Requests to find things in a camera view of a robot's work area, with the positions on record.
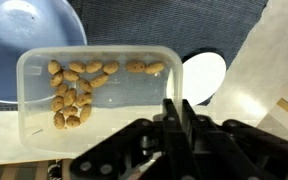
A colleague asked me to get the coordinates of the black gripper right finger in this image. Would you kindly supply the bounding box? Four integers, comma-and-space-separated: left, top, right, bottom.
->
182, 99, 288, 180

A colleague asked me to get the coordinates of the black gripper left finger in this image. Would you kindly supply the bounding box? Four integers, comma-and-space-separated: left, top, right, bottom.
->
69, 98, 198, 180

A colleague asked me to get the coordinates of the clear plastic food container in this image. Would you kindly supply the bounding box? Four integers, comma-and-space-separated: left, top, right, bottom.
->
16, 44, 184, 160

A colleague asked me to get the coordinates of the blue plastic bowl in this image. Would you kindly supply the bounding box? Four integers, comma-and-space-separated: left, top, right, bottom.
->
0, 0, 88, 104

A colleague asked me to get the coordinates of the small white plate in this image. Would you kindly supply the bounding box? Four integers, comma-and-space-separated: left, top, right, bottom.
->
166, 51, 228, 107

